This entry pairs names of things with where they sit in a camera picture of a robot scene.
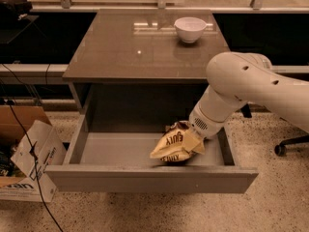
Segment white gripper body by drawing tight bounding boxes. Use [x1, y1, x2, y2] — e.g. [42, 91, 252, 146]
[189, 105, 228, 139]

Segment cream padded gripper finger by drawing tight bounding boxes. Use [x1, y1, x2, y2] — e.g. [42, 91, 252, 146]
[183, 129, 205, 154]

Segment black bag on shelf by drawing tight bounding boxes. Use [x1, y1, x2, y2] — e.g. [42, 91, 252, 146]
[0, 0, 33, 21]

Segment white ceramic bowl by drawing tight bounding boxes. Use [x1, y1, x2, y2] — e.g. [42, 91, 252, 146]
[174, 17, 207, 44]

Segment open cardboard box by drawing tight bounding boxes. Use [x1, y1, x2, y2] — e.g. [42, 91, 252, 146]
[0, 105, 67, 202]

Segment grey cabinet with counter top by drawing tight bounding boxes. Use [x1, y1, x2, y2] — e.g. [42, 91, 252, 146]
[62, 9, 244, 133]

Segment open grey top drawer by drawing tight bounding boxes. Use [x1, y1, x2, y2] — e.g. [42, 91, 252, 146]
[44, 90, 260, 194]

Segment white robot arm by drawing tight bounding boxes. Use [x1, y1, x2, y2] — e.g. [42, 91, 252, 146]
[189, 52, 309, 139]

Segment black cable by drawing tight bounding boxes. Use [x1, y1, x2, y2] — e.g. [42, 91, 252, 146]
[0, 63, 65, 232]

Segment brown and cream chip bag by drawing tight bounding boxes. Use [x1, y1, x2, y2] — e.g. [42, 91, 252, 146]
[150, 121, 196, 162]

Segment black office chair base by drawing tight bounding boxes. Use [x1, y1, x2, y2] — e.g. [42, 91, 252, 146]
[274, 135, 309, 157]

